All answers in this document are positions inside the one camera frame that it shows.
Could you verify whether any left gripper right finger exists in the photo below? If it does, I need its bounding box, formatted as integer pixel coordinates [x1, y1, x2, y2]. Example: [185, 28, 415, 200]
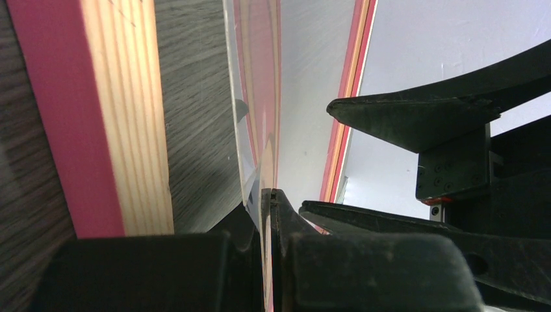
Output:
[270, 188, 484, 311]

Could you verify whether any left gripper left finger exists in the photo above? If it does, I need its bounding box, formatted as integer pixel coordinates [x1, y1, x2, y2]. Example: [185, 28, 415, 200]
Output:
[30, 205, 263, 311]

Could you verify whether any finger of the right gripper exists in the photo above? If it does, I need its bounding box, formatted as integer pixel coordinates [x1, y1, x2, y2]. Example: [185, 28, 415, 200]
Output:
[326, 41, 550, 153]
[299, 201, 550, 308]

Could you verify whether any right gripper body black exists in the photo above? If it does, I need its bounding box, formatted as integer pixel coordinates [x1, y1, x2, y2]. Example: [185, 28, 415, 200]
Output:
[415, 117, 550, 239]

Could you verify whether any transparent acrylic sheet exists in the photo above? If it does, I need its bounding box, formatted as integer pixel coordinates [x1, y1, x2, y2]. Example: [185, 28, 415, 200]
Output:
[222, 0, 358, 312]

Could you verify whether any pink wooden picture frame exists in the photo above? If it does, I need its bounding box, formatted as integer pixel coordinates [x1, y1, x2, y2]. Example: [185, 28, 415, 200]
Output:
[6, 0, 379, 240]

